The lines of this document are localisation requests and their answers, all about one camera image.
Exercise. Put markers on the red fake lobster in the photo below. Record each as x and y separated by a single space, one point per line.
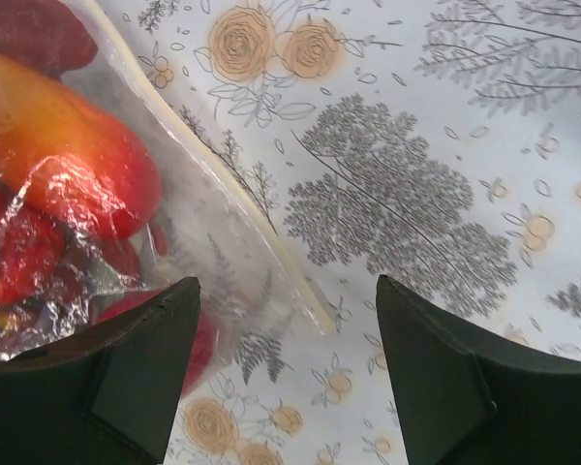
44 35

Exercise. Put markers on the clear zip top bag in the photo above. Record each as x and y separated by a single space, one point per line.
203 227

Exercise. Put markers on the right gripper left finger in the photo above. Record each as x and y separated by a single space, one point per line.
106 395

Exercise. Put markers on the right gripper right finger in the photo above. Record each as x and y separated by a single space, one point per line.
465 395

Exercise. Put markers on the orange yellow fake mango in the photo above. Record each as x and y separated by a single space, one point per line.
71 159

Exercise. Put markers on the red fake tomato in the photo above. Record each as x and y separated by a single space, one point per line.
204 341

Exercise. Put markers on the red fake strawberry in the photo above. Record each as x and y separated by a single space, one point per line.
31 246

